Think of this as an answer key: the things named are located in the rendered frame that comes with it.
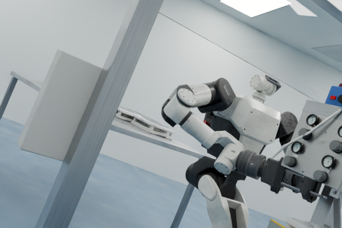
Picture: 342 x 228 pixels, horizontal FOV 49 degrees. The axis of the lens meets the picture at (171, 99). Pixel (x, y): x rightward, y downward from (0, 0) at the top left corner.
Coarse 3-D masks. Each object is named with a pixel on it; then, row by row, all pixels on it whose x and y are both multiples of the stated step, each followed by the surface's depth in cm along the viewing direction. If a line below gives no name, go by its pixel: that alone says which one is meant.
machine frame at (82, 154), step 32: (160, 0) 94; (320, 0) 121; (128, 32) 91; (128, 64) 93; (96, 96) 92; (96, 128) 92; (64, 160) 94; (64, 192) 90; (64, 224) 92; (320, 224) 138
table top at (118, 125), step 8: (24, 80) 297; (32, 80) 309; (40, 88) 273; (120, 120) 278; (112, 128) 223; (120, 128) 226; (128, 128) 239; (136, 128) 266; (136, 136) 235; (144, 136) 239; (152, 136) 253; (160, 136) 282; (160, 144) 250; (168, 144) 254; (176, 144) 272; (184, 144) 307; (184, 152) 266; (192, 152) 271; (200, 152) 290
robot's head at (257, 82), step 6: (252, 78) 169; (258, 78) 166; (264, 78) 167; (252, 84) 168; (258, 84) 164; (264, 84) 166; (270, 84) 169; (258, 90) 168; (264, 90) 168; (270, 90) 169; (264, 96) 168
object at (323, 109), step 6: (306, 102) 122; (312, 102) 120; (318, 102) 118; (306, 108) 121; (312, 108) 119; (318, 108) 117; (324, 108) 115; (330, 108) 113; (336, 108) 112; (318, 114) 116; (324, 114) 115; (330, 114) 113
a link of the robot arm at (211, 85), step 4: (216, 80) 157; (208, 84) 153; (212, 84) 155; (212, 88) 153; (212, 92) 152; (212, 96) 152; (216, 96) 156; (212, 100) 153; (216, 100) 158; (220, 100) 158; (208, 104) 162
